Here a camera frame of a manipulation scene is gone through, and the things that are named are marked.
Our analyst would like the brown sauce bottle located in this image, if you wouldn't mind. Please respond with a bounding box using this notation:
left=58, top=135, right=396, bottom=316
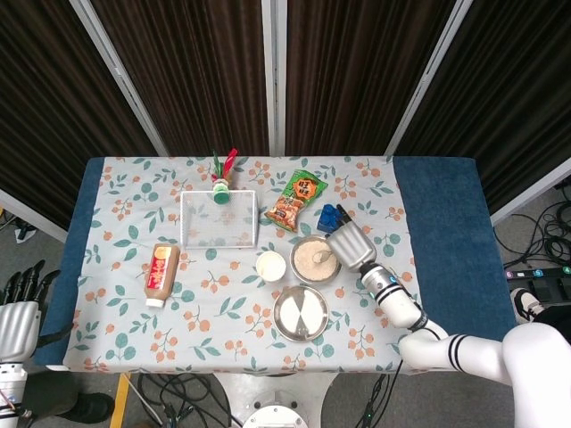
left=144, top=243, right=181, bottom=309

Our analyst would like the white wire mesh basket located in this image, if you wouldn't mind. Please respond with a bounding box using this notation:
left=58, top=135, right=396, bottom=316
left=179, top=189, right=261, bottom=250

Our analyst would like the metal bowl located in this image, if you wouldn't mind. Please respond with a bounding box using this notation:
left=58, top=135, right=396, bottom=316
left=289, top=235, right=344, bottom=284

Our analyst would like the black power strip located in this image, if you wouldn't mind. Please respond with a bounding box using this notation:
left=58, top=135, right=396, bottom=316
left=503, top=266, right=571, bottom=283

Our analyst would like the white sneaker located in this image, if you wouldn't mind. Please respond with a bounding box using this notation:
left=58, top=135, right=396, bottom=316
left=510, top=288, right=546, bottom=324

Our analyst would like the black cable bundle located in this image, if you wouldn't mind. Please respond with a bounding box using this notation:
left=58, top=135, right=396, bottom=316
left=492, top=182, right=571, bottom=273
left=128, top=373, right=242, bottom=428

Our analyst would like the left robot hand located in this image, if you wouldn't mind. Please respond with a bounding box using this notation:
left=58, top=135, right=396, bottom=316
left=0, top=260, right=75, bottom=362

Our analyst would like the dark folding screen panel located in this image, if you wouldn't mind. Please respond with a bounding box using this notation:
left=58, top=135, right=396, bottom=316
left=262, top=0, right=474, bottom=157
left=0, top=0, right=169, bottom=244
left=385, top=0, right=571, bottom=226
left=69, top=0, right=286, bottom=157

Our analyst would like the floral tablecloth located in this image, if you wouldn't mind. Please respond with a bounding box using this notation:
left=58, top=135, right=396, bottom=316
left=62, top=155, right=436, bottom=375

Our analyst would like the blue table cloth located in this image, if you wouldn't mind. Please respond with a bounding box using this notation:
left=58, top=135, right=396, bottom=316
left=33, top=155, right=530, bottom=371

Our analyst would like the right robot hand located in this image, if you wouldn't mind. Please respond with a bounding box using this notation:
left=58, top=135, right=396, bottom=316
left=327, top=203, right=378, bottom=273

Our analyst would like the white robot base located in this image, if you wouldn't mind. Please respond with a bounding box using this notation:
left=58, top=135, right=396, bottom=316
left=213, top=372, right=340, bottom=428

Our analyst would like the black shoe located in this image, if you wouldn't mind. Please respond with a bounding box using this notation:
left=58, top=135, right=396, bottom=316
left=57, top=392, right=115, bottom=421

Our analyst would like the white paper cup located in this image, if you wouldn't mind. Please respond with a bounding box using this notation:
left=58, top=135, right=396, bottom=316
left=255, top=251, right=287, bottom=283

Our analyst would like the blue building block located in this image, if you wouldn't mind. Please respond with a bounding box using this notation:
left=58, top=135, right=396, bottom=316
left=317, top=203, right=348, bottom=235

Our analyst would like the metal plate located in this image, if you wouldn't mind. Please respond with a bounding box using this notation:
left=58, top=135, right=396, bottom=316
left=272, top=284, right=330, bottom=343

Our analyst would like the green feather shuttlecock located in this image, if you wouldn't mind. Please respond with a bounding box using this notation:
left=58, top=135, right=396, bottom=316
left=210, top=148, right=240, bottom=206

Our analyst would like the green snack bag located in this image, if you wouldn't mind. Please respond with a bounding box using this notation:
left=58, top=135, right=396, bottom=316
left=264, top=169, right=329, bottom=233

